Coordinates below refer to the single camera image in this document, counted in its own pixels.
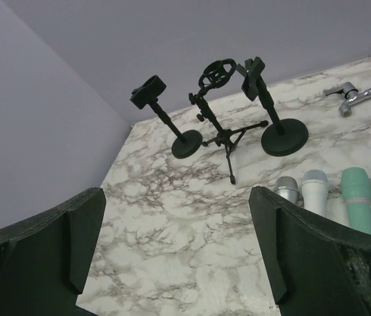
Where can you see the black round-base microphone stand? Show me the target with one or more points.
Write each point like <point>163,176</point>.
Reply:
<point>283,137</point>

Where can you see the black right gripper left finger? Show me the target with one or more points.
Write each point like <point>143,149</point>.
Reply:
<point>45,259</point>

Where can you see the black left-corner microphone stand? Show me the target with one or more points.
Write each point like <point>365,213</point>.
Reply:
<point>186,143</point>

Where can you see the silver metal faucet part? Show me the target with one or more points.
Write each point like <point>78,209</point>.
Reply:
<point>351,96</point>

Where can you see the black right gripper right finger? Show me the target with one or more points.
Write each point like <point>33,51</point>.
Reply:
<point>315,266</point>

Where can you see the black shock-mount tripod stand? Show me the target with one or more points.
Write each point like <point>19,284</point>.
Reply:
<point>214,77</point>

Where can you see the white microphone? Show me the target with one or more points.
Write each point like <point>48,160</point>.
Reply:
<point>315,189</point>

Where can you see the mint green microphone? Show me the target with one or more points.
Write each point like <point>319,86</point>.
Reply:
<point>356,192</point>

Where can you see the grey silver microphone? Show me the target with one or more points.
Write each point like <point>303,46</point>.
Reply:
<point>287,187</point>

